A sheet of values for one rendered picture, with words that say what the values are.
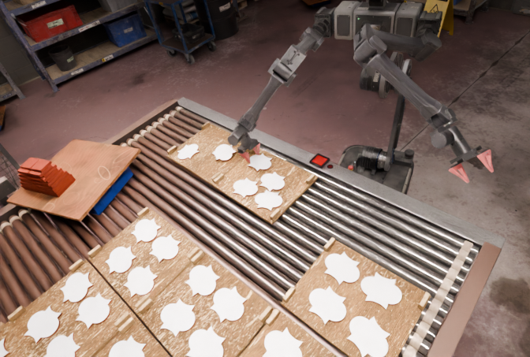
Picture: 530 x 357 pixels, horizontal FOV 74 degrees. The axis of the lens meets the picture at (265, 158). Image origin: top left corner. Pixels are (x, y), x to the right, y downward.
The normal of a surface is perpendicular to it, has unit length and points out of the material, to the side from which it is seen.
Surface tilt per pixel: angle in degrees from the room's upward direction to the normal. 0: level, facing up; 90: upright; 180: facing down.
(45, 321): 0
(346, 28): 90
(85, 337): 0
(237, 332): 0
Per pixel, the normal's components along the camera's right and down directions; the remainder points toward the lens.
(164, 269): -0.15, -0.73
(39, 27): 0.68, 0.43
